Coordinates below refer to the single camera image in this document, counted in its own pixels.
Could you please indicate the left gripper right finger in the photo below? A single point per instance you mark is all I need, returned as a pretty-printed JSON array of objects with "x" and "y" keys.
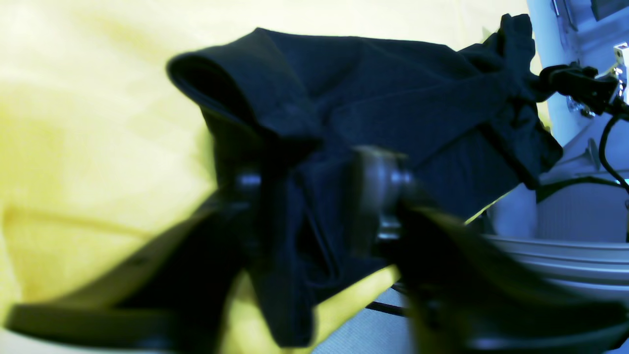
[{"x": 465, "y": 295}]

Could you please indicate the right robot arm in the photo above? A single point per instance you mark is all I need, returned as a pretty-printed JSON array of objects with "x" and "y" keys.
[{"x": 602, "y": 98}]

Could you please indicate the yellow table cloth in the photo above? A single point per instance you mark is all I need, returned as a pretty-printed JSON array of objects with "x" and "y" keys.
[{"x": 99, "y": 152}]

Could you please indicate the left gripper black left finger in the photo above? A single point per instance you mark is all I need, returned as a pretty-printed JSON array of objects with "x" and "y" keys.
[{"x": 166, "y": 298}]

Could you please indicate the dark navy T-shirt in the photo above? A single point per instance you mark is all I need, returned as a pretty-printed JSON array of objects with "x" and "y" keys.
[{"x": 467, "y": 120}]

